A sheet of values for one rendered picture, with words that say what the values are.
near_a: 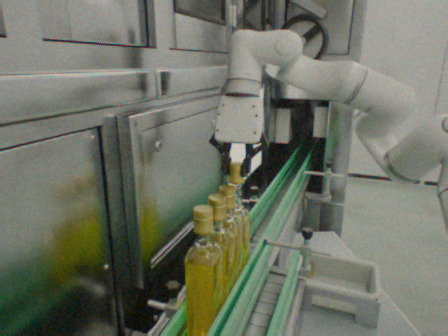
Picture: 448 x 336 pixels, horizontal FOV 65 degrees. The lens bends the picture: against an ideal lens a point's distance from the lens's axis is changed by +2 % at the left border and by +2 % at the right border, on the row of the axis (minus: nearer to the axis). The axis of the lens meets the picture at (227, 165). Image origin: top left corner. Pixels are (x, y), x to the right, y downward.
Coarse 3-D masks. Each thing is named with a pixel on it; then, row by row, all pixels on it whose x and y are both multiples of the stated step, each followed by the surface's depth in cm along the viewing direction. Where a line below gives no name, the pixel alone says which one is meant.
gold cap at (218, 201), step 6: (210, 198) 65; (216, 198) 65; (222, 198) 65; (210, 204) 65; (216, 204) 64; (222, 204) 64; (216, 210) 64; (222, 210) 65; (216, 216) 65; (222, 216) 65
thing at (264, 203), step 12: (300, 144) 193; (300, 156) 194; (288, 168) 159; (276, 180) 136; (276, 192) 138; (264, 204) 122; (252, 216) 106; (264, 216) 121; (252, 228) 108; (180, 312) 64; (168, 324) 61; (180, 324) 64
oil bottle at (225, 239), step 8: (224, 232) 67; (216, 240) 65; (224, 240) 65; (232, 240) 68; (224, 248) 65; (232, 248) 69; (224, 256) 65; (232, 256) 69; (224, 264) 66; (232, 264) 70; (224, 272) 66; (232, 272) 70; (224, 280) 67; (232, 280) 71; (224, 288) 67; (224, 296) 68
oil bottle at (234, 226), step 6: (234, 216) 74; (228, 222) 71; (234, 222) 71; (240, 222) 73; (228, 228) 70; (234, 228) 70; (240, 228) 73; (234, 234) 70; (240, 234) 73; (234, 240) 70; (240, 240) 74; (234, 246) 71; (240, 246) 74; (234, 252) 71; (240, 252) 75; (234, 258) 72; (240, 258) 75; (234, 264) 72; (240, 264) 76; (234, 270) 72; (240, 270) 76; (234, 276) 73; (234, 282) 73
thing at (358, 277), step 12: (300, 264) 102; (324, 264) 107; (336, 264) 106; (348, 264) 104; (360, 264) 103; (372, 264) 102; (324, 276) 107; (336, 276) 106; (348, 276) 105; (360, 276) 104; (372, 276) 101; (324, 288) 92; (336, 288) 91; (348, 288) 102; (360, 288) 102; (372, 288) 96
